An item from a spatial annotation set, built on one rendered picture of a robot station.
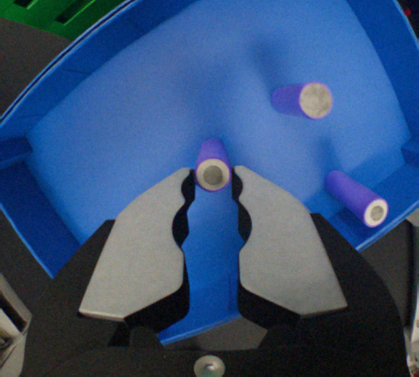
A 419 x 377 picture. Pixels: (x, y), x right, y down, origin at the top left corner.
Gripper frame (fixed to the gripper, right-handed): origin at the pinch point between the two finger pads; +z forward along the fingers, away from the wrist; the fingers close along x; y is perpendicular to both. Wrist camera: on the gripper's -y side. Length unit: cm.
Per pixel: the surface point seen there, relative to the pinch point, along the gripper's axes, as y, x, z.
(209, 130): 0.5, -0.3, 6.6
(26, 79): -2, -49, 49
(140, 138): 0.8, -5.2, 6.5
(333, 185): 3.8, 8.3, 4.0
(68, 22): -9.9, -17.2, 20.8
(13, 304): 69, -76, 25
